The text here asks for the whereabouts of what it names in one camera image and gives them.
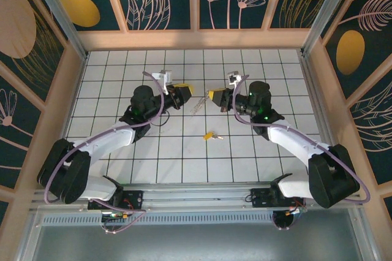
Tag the silver keyring plate with rings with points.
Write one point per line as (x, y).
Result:
(199, 104)

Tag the yellow-capped key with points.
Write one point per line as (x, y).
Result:
(208, 135)

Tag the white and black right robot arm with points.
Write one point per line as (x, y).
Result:
(291, 144)

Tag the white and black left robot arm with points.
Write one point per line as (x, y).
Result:
(107, 141)

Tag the grey metal sheet panel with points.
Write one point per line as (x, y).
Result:
(196, 242)

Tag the aluminium side rail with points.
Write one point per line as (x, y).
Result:
(312, 89)

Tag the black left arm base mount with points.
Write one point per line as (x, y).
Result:
(134, 198)

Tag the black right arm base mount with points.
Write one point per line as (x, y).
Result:
(260, 199)

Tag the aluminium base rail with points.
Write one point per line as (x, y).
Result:
(196, 199)

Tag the aluminium frame post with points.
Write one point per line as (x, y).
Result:
(328, 13)
(65, 25)

